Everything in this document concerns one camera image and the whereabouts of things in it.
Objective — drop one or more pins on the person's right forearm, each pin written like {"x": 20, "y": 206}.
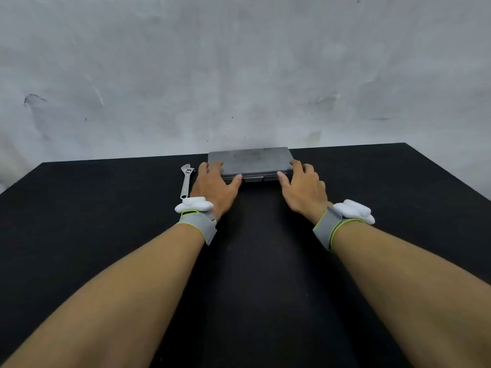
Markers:
{"x": 406, "y": 295}

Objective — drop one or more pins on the person's right hand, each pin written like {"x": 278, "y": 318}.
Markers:
{"x": 305, "y": 195}

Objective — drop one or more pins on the person's right middle finger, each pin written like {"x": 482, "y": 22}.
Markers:
{"x": 309, "y": 170}

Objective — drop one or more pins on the person's left thumb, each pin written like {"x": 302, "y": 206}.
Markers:
{"x": 234, "y": 182}

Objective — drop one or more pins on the person's right thumb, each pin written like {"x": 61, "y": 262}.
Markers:
{"x": 284, "y": 179}

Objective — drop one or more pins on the person's left forearm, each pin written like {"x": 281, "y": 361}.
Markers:
{"x": 115, "y": 295}

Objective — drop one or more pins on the silver adjustable wrench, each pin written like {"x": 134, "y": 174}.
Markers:
{"x": 186, "y": 180}

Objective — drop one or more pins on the person's left hand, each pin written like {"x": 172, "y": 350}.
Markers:
{"x": 210, "y": 189}

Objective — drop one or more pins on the grey plastic tool case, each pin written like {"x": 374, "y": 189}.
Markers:
{"x": 251, "y": 160}

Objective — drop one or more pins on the person's left middle finger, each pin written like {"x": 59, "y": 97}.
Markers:
{"x": 203, "y": 170}

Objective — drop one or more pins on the white wrist tracker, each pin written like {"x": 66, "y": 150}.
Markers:
{"x": 356, "y": 211}
{"x": 193, "y": 205}

